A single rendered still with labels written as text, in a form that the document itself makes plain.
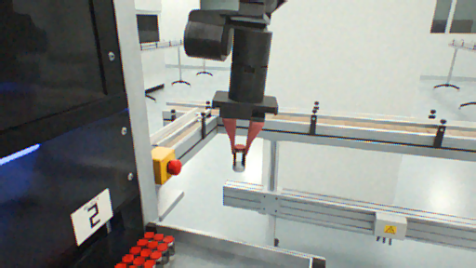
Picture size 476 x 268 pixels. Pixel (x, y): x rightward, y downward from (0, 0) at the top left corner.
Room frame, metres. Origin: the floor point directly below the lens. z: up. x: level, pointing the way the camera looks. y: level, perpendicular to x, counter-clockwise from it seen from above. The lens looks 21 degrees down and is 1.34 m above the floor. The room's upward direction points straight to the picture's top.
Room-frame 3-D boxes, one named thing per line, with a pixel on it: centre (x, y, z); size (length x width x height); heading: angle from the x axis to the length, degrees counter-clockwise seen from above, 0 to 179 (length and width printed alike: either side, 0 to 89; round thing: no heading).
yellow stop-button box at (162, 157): (0.69, 0.20, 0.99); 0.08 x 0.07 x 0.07; 73
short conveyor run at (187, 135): (1.01, 0.25, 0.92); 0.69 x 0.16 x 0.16; 163
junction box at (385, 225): (1.09, -0.66, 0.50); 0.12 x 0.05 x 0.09; 73
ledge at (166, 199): (0.72, 0.24, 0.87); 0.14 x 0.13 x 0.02; 73
